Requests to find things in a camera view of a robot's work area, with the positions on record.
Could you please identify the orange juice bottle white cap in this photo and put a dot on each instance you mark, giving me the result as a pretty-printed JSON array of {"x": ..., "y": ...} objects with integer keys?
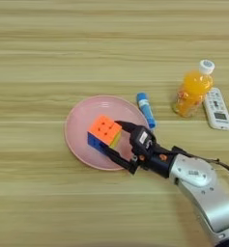
[{"x": 194, "y": 87}]

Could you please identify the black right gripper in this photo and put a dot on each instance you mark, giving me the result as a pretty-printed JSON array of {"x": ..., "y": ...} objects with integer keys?
[{"x": 159, "y": 160}]

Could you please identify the multicolour puzzle cube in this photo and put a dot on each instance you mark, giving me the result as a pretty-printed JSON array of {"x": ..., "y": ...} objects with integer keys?
[{"x": 103, "y": 127}]

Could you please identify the blue glue stick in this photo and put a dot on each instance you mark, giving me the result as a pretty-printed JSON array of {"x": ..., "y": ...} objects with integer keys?
[{"x": 145, "y": 107}]

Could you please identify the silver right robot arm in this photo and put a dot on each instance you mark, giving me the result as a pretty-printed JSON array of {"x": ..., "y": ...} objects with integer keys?
[{"x": 212, "y": 199}]

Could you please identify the black box with white label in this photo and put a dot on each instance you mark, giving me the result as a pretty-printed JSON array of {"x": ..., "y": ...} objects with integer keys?
[{"x": 143, "y": 138}]

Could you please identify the pink round plate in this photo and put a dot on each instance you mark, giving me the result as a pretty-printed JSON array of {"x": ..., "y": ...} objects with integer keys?
[{"x": 82, "y": 120}]

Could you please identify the white remote control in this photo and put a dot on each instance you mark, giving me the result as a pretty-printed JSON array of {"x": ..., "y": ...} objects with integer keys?
[{"x": 215, "y": 109}]

